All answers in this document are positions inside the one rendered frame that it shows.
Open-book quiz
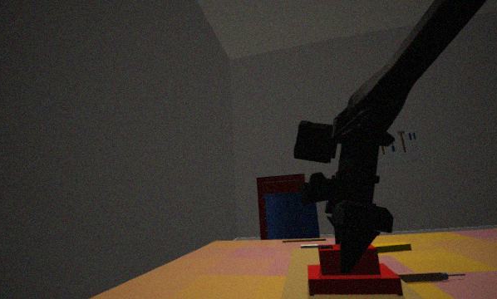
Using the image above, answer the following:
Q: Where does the tan panel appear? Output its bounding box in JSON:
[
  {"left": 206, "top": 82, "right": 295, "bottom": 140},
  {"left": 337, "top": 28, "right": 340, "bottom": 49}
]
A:
[{"left": 281, "top": 248, "right": 425, "bottom": 299}]

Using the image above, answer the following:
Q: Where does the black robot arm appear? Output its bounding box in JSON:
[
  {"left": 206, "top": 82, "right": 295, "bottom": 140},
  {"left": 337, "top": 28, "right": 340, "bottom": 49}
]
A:
[{"left": 294, "top": 0, "right": 486, "bottom": 205}]

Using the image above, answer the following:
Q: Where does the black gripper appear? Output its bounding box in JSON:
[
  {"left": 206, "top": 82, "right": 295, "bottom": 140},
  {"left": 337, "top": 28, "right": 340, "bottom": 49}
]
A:
[{"left": 325, "top": 164, "right": 394, "bottom": 274}]

